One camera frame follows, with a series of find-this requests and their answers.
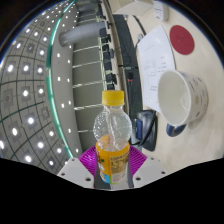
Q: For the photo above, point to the small white box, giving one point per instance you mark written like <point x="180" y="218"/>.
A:
<point x="161" y="10"/>

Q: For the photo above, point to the group of ceiling lights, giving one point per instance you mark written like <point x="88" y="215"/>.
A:
<point x="30" y="120"/>

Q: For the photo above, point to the white printed paper sheet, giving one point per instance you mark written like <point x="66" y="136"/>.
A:
<point x="155" y="53"/>

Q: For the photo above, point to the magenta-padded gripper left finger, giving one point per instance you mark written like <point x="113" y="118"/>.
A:
<point x="73" y="170"/>

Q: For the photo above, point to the flat round red coaster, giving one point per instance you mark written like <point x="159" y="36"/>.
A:
<point x="182" y="40"/>

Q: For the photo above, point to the row of black office chairs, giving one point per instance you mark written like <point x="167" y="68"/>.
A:
<point x="108" y="50"/>

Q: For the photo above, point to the yellow-capped orange juice bottle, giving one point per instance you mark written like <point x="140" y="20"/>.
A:
<point x="112" y="163"/>

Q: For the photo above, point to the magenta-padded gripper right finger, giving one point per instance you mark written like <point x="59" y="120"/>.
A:
<point x="150" y="170"/>

